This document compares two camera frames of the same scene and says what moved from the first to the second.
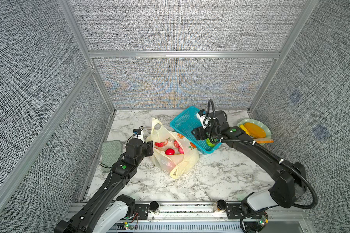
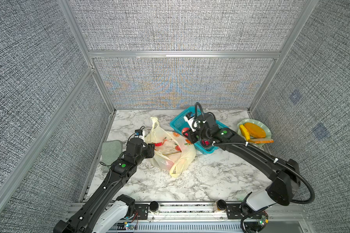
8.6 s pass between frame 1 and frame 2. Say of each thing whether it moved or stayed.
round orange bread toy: stayed
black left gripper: stayed
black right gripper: moved
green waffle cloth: stayed
